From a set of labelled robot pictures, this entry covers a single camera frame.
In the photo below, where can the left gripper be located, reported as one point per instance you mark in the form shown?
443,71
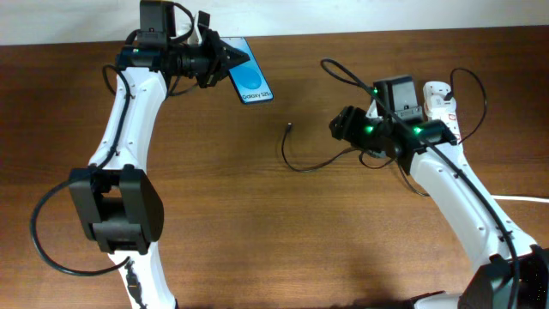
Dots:
219,62

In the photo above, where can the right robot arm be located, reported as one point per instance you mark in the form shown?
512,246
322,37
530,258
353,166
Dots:
510,268

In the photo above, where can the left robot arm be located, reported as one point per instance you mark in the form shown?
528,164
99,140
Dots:
117,205

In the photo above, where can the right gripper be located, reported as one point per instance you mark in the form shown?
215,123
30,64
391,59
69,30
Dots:
353,129

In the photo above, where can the white power strip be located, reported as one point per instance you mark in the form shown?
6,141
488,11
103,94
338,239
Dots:
450,119

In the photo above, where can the white USB charger plug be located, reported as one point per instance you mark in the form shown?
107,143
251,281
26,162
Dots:
435,102

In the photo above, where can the blue screen Galaxy smartphone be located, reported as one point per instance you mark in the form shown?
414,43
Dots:
247,78

